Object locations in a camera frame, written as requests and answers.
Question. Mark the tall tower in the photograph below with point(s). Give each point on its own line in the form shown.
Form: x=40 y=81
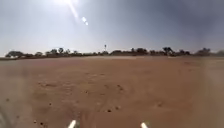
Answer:
x=105 y=47

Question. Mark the robot's own part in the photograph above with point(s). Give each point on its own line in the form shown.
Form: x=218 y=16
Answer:
x=72 y=124
x=143 y=125

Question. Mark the reddish brown dirt ground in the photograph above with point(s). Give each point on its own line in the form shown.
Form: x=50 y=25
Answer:
x=113 y=80

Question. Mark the row of trees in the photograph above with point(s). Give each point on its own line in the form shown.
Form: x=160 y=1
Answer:
x=140 y=51

